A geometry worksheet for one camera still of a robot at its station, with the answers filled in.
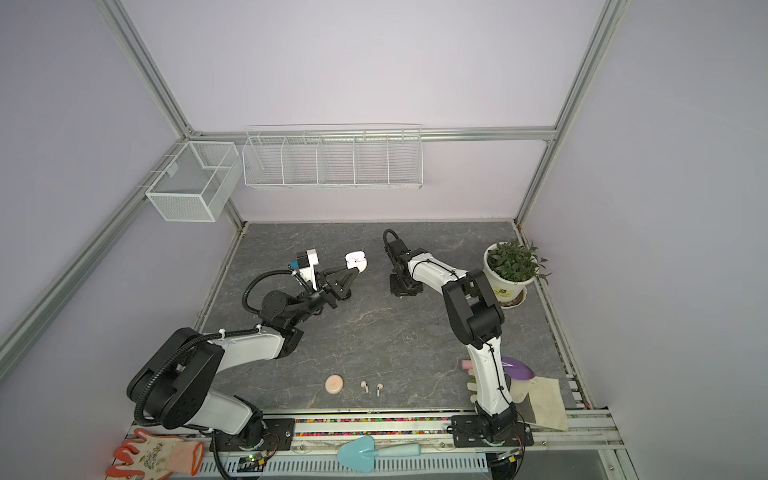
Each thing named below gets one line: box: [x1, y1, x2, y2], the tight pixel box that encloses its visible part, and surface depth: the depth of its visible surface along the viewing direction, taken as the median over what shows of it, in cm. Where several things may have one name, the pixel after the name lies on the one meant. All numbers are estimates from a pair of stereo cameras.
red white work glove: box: [106, 428, 205, 480], surface depth 71 cm
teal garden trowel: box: [337, 435, 422, 474], surface depth 72 cm
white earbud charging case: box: [344, 250, 368, 273], surface depth 74 cm
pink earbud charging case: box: [325, 374, 344, 395], surface depth 82 cm
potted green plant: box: [483, 238, 552, 309], surface depth 88 cm
